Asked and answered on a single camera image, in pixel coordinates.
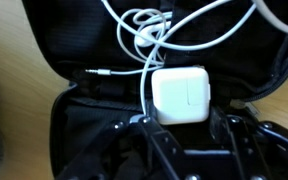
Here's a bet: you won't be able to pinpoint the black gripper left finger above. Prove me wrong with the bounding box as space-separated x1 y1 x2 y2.
55 113 185 180

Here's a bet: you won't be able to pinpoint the white earphones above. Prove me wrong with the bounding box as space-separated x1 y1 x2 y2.
84 8 175 77

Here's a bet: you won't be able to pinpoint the black zip bag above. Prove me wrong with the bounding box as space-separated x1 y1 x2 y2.
20 0 288 180

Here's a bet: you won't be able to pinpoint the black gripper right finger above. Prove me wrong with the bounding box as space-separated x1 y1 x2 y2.
208 106 288 180

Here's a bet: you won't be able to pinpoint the white charging cable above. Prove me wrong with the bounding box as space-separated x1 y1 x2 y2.
139 0 288 116

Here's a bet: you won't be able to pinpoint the white charger head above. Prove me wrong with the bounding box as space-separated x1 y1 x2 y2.
151 66 212 126

